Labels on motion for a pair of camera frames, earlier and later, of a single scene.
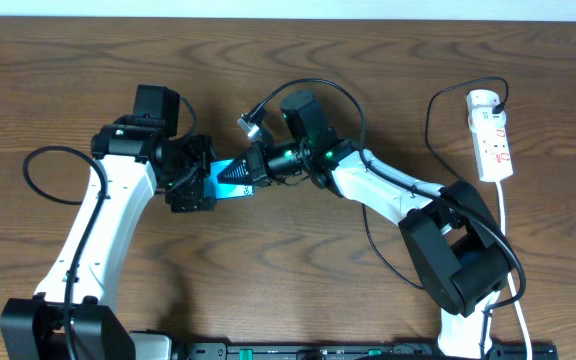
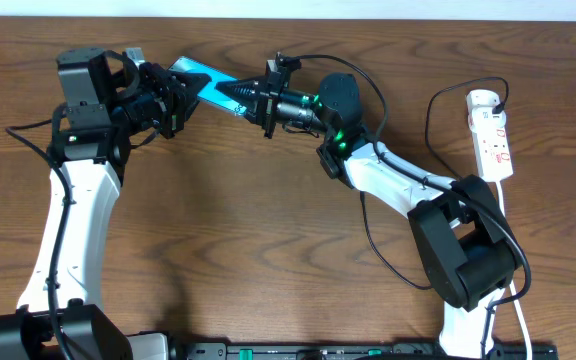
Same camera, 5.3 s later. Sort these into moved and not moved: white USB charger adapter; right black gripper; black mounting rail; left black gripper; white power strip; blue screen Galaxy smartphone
Moved: blue screen Galaxy smartphone; left black gripper; right black gripper
Not moved: black mounting rail; white USB charger adapter; white power strip
